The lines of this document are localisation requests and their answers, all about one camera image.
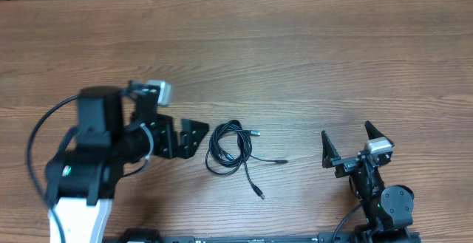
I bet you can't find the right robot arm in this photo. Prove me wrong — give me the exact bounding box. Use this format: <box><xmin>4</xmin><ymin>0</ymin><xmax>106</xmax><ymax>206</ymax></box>
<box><xmin>321</xmin><ymin>121</ymin><xmax>421</xmax><ymax>242</ymax></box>

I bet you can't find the black USB-A cable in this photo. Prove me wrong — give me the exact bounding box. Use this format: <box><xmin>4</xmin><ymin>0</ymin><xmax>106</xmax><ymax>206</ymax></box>
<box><xmin>205</xmin><ymin>120</ymin><xmax>266</xmax><ymax>201</ymax></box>

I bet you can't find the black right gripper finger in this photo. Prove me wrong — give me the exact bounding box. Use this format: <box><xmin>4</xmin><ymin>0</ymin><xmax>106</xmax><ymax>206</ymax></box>
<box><xmin>321</xmin><ymin>130</ymin><xmax>341</xmax><ymax>168</ymax></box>
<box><xmin>364</xmin><ymin>120</ymin><xmax>385</xmax><ymax>140</ymax></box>

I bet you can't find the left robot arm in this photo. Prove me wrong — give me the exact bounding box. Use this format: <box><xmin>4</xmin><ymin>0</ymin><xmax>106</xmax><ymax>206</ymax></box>
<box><xmin>46</xmin><ymin>81</ymin><xmax>209</xmax><ymax>242</ymax></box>

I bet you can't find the thin black cable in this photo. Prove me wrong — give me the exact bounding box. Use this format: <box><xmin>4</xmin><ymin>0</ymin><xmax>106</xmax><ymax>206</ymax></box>
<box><xmin>205</xmin><ymin>120</ymin><xmax>289</xmax><ymax>177</ymax></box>

